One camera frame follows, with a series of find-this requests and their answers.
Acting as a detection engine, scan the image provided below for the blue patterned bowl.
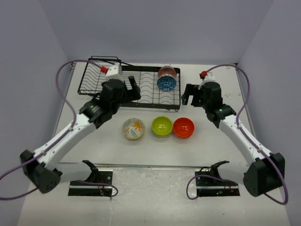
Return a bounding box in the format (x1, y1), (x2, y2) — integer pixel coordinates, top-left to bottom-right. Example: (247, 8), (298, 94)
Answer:
(157, 76), (177, 91)

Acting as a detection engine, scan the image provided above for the orange bowl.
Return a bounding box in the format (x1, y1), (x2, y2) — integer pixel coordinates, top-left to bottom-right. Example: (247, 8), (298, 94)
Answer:
(174, 133), (193, 139)
(173, 117), (195, 134)

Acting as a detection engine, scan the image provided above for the brown red patterned bowl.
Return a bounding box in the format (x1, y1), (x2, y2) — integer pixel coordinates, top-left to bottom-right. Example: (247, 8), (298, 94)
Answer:
(158, 66), (177, 78)

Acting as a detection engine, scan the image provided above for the white floral pattern bowl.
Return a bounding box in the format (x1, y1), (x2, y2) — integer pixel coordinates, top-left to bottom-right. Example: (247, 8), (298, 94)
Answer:
(122, 118), (146, 137)

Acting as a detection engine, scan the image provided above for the yellow sun pattern bowl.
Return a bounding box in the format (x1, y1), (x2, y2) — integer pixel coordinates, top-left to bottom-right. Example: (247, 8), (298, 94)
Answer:
(124, 134), (144, 141)

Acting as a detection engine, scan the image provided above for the lime green bowl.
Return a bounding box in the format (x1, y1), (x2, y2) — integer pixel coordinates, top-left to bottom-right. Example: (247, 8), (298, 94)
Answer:
(153, 130), (172, 137)
(151, 116), (173, 133)

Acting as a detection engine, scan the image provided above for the orange bowl front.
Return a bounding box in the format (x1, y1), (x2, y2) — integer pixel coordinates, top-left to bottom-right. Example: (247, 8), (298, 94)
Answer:
(174, 133), (193, 139)

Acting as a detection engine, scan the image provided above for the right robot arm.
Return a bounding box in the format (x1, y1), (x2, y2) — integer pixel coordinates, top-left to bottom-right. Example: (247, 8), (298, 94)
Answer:
(181, 81), (287, 197)

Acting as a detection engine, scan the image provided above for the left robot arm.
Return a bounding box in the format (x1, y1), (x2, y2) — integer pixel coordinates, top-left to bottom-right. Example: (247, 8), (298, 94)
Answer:
(20, 76), (141, 194)

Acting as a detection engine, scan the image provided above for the black wire dish rack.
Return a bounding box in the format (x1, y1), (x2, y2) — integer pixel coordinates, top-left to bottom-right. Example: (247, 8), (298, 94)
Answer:
(78, 56), (182, 112)

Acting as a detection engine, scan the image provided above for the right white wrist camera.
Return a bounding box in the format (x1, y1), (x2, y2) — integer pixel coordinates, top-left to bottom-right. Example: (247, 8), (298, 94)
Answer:
(198, 71), (216, 90)

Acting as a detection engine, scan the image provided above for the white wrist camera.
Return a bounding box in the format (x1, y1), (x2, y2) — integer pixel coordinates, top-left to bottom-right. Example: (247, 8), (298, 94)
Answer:
(198, 71), (216, 90)
(105, 65), (123, 81)

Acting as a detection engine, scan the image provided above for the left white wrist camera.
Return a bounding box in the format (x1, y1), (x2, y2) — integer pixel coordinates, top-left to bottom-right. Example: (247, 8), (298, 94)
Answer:
(105, 65), (123, 81)

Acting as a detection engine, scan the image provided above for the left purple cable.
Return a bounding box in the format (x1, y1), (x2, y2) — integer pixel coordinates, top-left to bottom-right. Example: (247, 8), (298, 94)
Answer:
(0, 59), (119, 201)

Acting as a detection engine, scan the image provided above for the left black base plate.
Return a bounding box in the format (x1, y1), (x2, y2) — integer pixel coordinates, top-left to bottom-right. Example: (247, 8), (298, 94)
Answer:
(68, 169), (116, 198)

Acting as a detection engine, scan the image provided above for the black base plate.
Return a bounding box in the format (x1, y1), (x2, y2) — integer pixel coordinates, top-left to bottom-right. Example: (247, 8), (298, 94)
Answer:
(68, 169), (116, 198)
(195, 177), (240, 197)

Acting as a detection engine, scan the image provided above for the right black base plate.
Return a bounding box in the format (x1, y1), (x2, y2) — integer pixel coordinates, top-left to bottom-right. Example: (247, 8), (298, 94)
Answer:
(195, 177), (240, 197)

